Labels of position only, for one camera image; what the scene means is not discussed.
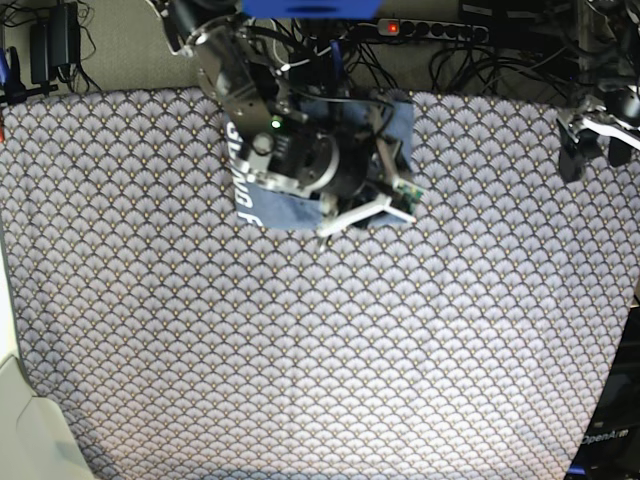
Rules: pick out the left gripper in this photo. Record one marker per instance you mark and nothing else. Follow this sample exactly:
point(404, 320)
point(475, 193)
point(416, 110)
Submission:
point(619, 105)

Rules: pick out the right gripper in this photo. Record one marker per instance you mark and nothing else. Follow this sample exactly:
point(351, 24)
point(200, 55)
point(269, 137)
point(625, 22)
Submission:
point(336, 165)

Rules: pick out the blue T-shirt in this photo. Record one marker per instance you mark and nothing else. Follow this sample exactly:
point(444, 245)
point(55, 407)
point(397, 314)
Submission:
point(286, 212)

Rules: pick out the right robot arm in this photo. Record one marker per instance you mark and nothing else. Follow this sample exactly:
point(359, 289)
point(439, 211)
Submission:
point(296, 139)

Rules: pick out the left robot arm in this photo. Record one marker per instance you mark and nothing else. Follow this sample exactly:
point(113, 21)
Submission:
point(605, 40)

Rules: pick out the black box with blue clamp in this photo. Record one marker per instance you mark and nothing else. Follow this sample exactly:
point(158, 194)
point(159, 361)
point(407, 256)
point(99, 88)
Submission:
point(322, 68)

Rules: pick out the black power strip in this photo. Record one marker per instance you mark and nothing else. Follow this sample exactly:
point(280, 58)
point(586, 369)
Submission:
point(421, 29)

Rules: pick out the fan-patterned tablecloth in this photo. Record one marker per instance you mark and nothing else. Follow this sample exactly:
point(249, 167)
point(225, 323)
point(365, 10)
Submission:
point(181, 342)

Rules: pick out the black OpenArm case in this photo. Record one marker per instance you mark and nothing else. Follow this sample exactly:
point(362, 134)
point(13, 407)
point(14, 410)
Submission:
point(610, 447)

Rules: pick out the black power adapter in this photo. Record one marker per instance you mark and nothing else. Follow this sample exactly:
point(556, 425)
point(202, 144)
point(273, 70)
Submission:
point(55, 44)

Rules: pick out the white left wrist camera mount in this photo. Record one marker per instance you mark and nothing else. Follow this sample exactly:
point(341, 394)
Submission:
point(591, 115)

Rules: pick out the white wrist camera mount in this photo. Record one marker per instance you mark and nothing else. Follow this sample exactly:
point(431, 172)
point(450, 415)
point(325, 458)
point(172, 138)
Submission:
point(390, 193)
point(591, 115)

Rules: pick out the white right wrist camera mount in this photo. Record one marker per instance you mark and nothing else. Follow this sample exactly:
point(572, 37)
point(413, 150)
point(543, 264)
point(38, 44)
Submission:
point(390, 193)

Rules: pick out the blue mount plate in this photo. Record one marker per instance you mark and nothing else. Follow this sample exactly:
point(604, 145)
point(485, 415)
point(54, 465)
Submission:
point(311, 9)

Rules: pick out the blue handled clamp left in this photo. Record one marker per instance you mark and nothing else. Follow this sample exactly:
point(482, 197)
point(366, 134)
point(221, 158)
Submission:
point(13, 91)

